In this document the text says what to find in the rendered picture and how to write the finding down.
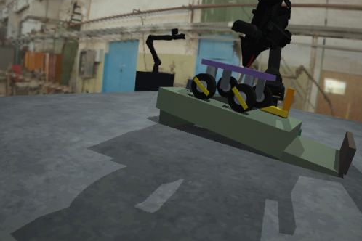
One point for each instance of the dark green ramp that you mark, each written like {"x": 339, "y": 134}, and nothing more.
{"x": 275, "y": 136}

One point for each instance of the small trolley with purple deck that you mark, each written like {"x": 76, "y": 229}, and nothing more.
{"x": 242, "y": 97}

